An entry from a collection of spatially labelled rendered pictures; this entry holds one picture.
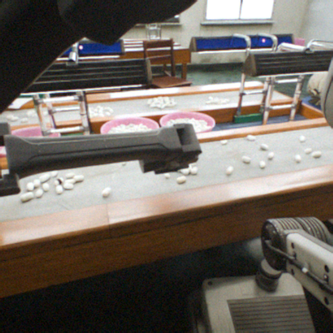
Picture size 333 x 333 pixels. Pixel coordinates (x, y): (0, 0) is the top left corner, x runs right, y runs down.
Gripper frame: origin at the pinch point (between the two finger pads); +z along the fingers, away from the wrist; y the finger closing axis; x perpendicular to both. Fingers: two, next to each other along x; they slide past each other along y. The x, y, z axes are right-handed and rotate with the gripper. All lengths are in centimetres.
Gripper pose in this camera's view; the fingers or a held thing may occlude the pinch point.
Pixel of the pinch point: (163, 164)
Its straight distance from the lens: 82.3
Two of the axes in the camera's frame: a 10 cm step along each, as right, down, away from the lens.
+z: -2.3, 1.6, 9.6
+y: -9.6, 1.5, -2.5
